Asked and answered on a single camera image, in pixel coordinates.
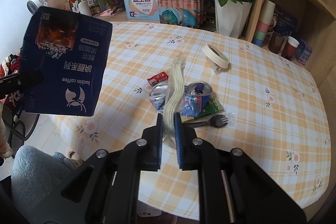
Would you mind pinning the blue coffee box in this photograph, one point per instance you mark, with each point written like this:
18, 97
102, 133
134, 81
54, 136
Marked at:
63, 58

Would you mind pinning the crushed silver can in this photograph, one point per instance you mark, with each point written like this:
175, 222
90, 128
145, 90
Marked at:
157, 96

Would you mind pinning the yellow plaid tablecloth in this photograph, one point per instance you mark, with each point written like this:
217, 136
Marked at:
276, 112

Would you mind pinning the red lighter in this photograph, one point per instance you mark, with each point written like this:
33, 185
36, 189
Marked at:
159, 77

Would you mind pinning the dark red trash bin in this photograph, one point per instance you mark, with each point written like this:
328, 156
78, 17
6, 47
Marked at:
147, 214

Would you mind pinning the dark brown cup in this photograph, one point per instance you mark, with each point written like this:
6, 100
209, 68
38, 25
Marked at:
276, 42

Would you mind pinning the black plastic fork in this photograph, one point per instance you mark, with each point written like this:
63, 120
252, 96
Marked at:
217, 121

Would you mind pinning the left hand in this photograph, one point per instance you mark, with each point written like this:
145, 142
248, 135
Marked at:
5, 149

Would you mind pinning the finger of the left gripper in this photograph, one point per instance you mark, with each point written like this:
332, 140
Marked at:
20, 81

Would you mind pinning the clear packet of sticks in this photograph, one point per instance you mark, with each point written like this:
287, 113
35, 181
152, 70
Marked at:
174, 100

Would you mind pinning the blue fleece leg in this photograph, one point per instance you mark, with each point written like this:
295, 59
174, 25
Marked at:
35, 175

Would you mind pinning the small blue box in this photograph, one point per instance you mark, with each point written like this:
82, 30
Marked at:
303, 52

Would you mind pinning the green snack wrapper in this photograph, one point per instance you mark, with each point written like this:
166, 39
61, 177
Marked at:
213, 106

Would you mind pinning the white rose vase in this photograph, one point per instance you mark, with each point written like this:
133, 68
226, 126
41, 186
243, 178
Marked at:
231, 18

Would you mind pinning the red paper cup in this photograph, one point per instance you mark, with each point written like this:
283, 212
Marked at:
290, 48

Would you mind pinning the wooden shelf unit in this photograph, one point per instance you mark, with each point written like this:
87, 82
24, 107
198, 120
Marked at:
316, 24

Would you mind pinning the stacked pastel cups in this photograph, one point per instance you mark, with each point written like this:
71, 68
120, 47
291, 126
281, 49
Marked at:
264, 21

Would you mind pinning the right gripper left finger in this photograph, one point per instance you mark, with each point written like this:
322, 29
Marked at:
104, 189

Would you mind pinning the masking tape roll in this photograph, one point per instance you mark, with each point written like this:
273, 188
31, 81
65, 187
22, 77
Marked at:
216, 58

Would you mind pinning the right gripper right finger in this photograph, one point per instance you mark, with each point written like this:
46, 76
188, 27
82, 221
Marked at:
232, 188

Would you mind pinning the orange flowers white vase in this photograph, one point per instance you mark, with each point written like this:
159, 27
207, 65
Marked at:
80, 1

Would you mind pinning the crushed blue can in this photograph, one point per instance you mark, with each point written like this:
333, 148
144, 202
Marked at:
197, 94

